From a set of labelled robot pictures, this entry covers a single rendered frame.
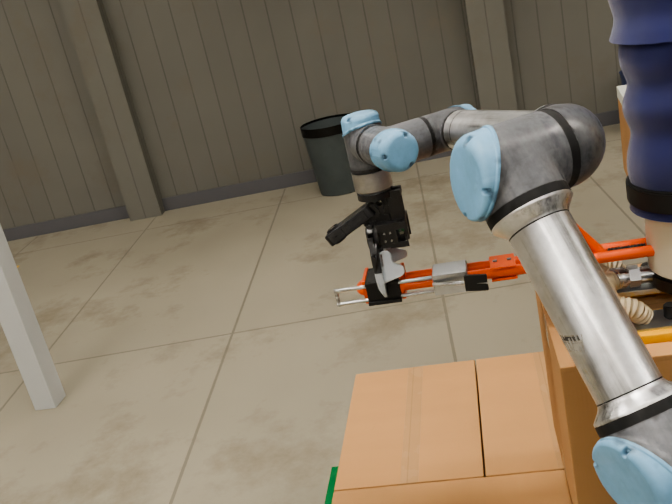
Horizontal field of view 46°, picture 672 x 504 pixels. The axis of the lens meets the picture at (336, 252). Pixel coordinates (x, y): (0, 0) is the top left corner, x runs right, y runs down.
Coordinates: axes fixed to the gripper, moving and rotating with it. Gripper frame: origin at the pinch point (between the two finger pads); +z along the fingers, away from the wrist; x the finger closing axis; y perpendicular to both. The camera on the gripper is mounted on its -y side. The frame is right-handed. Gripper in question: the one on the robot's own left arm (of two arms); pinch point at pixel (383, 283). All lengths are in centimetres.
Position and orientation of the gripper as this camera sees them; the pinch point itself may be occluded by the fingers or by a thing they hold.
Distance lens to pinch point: 162.0
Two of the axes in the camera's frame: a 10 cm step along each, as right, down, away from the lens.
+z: 2.1, 9.2, 3.3
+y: 9.7, -1.5, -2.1
